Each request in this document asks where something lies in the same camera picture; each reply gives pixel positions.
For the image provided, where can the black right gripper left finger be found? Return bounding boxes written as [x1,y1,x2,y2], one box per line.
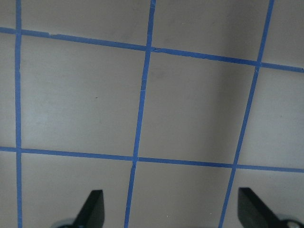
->
[72,190,105,228]

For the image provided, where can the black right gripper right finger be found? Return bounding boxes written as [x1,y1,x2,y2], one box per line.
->
[237,188,280,228]

